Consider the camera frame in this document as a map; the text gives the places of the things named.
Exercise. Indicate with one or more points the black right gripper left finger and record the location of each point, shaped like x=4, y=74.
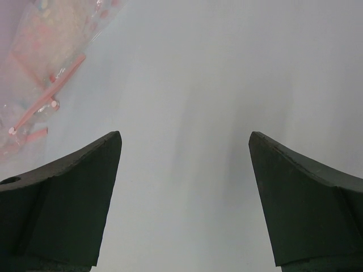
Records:
x=53, y=217

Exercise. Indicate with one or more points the pile of zip bags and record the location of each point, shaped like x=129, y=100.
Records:
x=48, y=48

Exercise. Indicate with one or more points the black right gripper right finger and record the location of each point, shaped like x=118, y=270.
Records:
x=313, y=212

